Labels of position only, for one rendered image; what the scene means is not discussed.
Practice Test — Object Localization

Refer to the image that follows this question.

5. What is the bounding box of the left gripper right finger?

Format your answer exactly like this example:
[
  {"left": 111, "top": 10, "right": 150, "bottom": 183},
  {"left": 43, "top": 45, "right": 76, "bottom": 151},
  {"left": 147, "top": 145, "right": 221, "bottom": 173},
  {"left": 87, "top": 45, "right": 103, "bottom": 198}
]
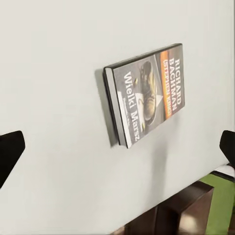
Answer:
[{"left": 219, "top": 130, "right": 235, "bottom": 169}]

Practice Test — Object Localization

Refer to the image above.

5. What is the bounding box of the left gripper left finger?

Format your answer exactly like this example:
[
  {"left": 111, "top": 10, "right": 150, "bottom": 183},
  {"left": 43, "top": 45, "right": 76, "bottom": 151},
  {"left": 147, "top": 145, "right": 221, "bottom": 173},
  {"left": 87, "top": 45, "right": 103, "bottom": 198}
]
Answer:
[{"left": 0, "top": 130, "right": 25, "bottom": 189}]

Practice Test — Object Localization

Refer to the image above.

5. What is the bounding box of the hardback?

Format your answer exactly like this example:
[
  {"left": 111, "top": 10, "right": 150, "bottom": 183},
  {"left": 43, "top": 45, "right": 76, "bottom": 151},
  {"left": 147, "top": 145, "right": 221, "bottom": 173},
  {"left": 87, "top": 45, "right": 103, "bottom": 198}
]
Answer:
[{"left": 103, "top": 43, "right": 185, "bottom": 148}]

